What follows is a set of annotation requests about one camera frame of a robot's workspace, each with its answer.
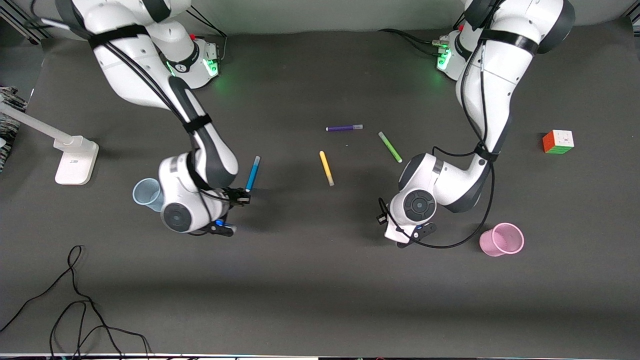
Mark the white stand with base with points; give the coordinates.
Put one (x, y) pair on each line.
(75, 165)

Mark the colourful puzzle cube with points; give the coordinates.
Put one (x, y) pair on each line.
(557, 142)

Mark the dark grey table mat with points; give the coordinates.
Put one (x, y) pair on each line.
(320, 280)

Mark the yellow marker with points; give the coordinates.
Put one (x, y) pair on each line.
(326, 168)

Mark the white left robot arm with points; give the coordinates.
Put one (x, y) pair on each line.
(495, 85)

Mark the green marker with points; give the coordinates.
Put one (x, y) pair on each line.
(390, 146)

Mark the light blue plastic cup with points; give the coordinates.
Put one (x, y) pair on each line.
(145, 192)

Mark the pink plastic cup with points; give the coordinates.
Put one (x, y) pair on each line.
(492, 245)

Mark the purple marker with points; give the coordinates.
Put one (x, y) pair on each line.
(342, 128)

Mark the blue marker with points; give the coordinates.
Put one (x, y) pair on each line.
(253, 172)

